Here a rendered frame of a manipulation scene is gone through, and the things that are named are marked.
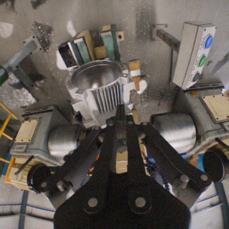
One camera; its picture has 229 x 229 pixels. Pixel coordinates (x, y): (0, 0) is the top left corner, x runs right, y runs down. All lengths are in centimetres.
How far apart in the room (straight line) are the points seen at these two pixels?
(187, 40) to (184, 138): 43
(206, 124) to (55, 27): 81
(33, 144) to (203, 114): 97
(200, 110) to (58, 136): 79
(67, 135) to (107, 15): 59
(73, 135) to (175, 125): 52
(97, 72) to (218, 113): 63
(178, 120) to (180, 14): 47
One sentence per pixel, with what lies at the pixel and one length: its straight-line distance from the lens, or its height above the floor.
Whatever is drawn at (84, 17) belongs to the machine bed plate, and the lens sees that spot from 51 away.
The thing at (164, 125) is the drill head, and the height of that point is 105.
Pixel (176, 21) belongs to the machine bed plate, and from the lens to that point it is 56.
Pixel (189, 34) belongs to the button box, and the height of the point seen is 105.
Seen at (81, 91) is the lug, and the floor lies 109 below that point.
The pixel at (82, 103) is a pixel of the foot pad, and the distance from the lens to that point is 31.
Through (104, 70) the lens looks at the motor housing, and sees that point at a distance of 41.
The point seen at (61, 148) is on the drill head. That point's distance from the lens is 65.
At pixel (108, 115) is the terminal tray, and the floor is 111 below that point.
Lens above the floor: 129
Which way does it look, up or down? 37 degrees down
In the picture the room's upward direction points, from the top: 178 degrees clockwise
